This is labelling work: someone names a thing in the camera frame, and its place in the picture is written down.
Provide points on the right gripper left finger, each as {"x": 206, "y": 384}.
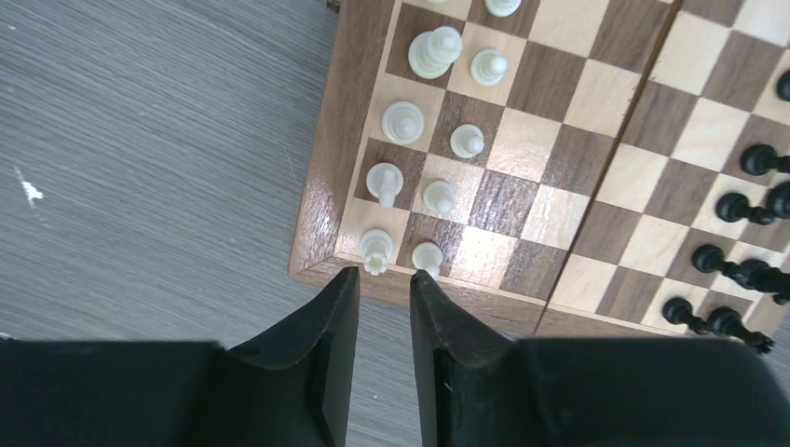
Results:
{"x": 287, "y": 386}

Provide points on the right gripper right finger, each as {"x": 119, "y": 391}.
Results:
{"x": 476, "y": 387}

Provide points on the white chess rook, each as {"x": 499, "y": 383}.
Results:
{"x": 376, "y": 245}

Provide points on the white chess knight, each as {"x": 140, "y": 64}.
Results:
{"x": 384, "y": 181}

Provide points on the wooden chess board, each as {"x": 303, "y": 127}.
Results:
{"x": 620, "y": 137}

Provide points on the white chess pawn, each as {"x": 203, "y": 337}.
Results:
{"x": 467, "y": 141}

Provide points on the black chess piece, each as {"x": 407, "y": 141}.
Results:
{"x": 679, "y": 311}

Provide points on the tall white chess piece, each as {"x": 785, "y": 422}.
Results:
{"x": 432, "y": 53}

